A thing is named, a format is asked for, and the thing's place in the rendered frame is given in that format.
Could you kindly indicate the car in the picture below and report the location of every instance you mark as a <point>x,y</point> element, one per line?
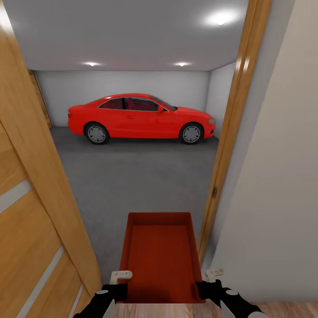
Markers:
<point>138,116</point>

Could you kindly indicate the storage box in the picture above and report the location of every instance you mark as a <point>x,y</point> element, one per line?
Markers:
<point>160,251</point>

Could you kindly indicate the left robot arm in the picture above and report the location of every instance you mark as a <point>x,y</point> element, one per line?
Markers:
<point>103,303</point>

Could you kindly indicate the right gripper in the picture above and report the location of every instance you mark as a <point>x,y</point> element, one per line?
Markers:
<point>206,290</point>

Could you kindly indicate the garage door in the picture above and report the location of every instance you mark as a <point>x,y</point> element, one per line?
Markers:
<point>37,90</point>

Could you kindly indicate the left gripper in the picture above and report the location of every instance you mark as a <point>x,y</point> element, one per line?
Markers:
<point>120,289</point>

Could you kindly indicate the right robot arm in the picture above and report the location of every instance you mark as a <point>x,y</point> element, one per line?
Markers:
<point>232,305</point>

